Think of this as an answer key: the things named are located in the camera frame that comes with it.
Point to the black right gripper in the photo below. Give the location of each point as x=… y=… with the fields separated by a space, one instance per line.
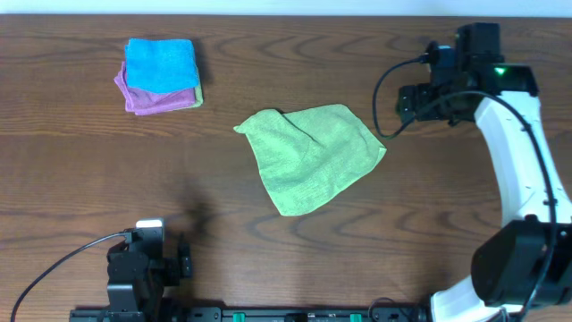
x=405 y=104

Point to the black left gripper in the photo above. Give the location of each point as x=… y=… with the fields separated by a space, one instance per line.
x=183 y=260

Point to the green microfiber cloth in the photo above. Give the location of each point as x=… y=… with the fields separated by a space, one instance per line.
x=306 y=158

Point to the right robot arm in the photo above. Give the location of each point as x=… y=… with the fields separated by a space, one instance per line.
x=527 y=263

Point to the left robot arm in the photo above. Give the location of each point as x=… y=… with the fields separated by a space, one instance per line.
x=136 y=282

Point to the purple folded cloth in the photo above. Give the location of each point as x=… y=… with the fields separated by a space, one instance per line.
x=141 y=102

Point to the yellow-green bottom folded cloth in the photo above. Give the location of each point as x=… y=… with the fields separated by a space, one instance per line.
x=199 y=99

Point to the blue folded cloth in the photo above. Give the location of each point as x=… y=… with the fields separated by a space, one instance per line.
x=161 y=66

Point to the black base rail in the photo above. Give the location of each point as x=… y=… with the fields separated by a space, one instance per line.
x=215 y=314

